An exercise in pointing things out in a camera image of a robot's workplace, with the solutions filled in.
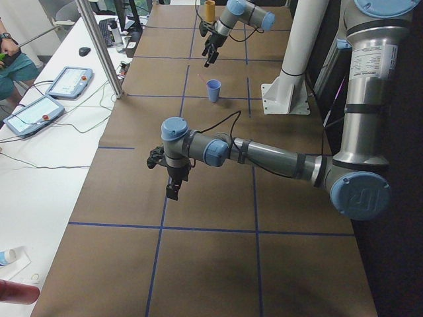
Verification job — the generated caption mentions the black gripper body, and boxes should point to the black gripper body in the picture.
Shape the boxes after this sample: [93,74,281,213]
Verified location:
[205,30,227,52]
[167,164,190,186]

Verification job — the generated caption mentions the blue cup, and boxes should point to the blue cup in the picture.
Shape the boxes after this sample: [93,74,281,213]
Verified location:
[206,79,221,102]

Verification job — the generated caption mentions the yellow cup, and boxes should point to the yellow cup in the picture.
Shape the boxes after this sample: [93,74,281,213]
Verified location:
[204,0,215,23]

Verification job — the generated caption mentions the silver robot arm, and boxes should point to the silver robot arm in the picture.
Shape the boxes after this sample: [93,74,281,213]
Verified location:
[147,1,421,221]
[199,1,275,67]

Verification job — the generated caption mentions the near orange connector hub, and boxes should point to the near orange connector hub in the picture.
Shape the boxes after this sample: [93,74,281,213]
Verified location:
[119,61,130,76]

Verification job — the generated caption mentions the black keyboard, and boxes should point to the black keyboard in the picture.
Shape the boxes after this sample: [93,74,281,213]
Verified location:
[98,18,115,48]

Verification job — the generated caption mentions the black computer mouse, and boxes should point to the black computer mouse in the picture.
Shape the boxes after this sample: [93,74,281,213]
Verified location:
[79,47,91,57]

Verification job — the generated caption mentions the far teach pendant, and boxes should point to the far teach pendant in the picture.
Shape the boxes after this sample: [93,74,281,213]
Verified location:
[46,66,93,100]

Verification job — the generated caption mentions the teach pendant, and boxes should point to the teach pendant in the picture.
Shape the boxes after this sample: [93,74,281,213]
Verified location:
[3,96,65,137]
[46,66,93,100]

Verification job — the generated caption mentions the near teach pendant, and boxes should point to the near teach pendant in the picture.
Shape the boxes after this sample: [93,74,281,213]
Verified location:
[3,96,65,137]

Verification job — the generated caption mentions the white bottle on paper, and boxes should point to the white bottle on paper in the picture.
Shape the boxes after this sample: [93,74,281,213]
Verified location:
[1,246,31,280]

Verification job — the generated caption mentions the person in teal shirt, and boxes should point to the person in teal shirt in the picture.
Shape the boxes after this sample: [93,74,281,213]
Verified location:
[1,21,39,106]

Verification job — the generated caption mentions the red cylinder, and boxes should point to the red cylinder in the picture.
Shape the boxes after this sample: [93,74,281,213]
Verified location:
[1,280,40,304]

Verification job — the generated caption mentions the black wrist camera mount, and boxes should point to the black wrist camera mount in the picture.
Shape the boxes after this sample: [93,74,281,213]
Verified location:
[147,145,167,169]

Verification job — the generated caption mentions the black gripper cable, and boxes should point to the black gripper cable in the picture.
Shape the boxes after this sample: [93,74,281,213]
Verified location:
[198,110,344,176]

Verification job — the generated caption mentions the white pedestal column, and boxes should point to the white pedestal column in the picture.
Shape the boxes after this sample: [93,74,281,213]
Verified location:
[261,0,329,115]

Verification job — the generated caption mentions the aluminium frame post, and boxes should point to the aluminium frame post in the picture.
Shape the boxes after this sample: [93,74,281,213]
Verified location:
[75,0,124,99]

